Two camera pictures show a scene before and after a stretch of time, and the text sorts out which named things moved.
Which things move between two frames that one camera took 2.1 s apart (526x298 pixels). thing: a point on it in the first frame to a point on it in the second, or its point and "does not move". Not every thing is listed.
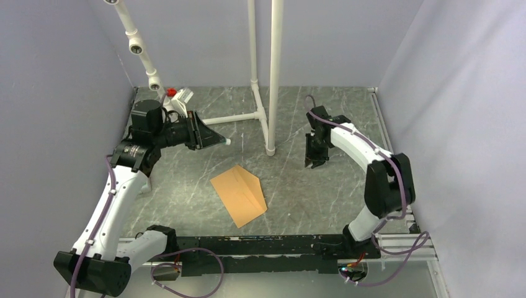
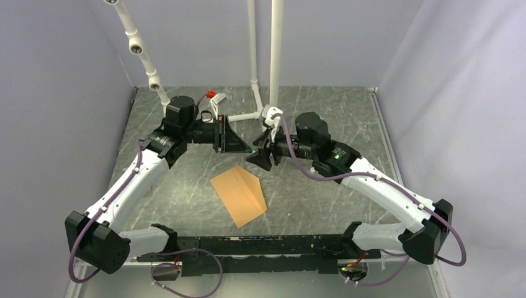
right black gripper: (317, 159) to (262, 158)
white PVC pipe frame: (270, 125) does not move
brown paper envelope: (241, 193) does not move
